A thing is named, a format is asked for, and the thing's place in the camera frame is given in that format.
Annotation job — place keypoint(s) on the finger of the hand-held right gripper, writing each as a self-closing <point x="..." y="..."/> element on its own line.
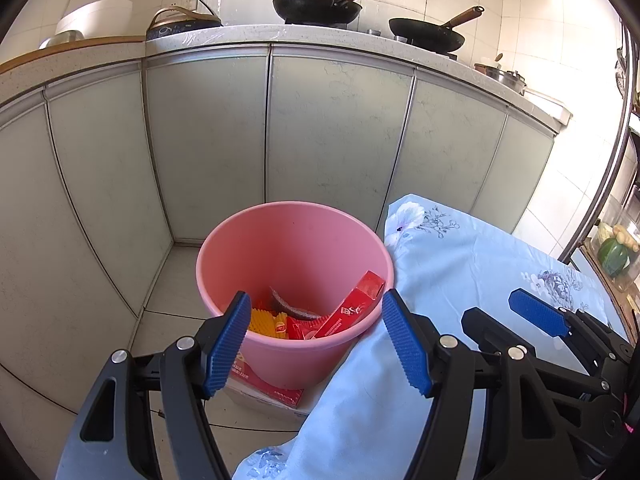
<point x="540" y="312"/>
<point x="482" y="327"/>

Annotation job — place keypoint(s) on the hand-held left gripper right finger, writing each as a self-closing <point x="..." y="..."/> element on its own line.
<point x="406" y="345"/>

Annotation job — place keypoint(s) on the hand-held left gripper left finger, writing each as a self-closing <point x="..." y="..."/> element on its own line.
<point x="225" y="345"/>

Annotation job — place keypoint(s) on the red and white carton box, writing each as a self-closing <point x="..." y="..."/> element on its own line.
<point x="352" y="305"/>

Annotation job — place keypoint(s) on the silver scouring cloth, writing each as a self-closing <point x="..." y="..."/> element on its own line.
<point x="292" y="305"/>

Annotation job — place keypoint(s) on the pink plastic bucket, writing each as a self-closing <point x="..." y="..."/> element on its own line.
<point x="300" y="240"/>

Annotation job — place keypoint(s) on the red flat box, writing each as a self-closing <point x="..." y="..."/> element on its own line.
<point x="270" y="390"/>

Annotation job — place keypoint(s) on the light blue floral tablecloth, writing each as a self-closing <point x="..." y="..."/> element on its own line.
<point x="450" y="270"/>

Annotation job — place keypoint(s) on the green bell pepper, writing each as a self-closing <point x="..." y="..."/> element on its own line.
<point x="614" y="257"/>

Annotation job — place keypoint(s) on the pale vegetable piece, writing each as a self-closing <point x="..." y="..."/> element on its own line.
<point x="605" y="231"/>

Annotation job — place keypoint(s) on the ginger root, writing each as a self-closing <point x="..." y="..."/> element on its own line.
<point x="626" y="237"/>

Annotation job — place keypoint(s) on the metal shelf rack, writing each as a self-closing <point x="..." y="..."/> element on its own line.
<point x="607" y="170"/>

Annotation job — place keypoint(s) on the small steel pot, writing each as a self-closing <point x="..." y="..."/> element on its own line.
<point x="511" y="81"/>

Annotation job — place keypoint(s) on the grey kitchen cabinet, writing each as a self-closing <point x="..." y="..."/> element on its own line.
<point x="325" y="125"/>

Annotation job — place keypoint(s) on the gas stove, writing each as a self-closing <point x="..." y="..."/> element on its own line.
<point x="370" y="31"/>

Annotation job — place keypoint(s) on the wooden cutting board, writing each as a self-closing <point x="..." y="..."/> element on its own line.
<point x="75" y="52"/>

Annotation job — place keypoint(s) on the white rice cooker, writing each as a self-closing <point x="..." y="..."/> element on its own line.
<point x="95" y="17"/>

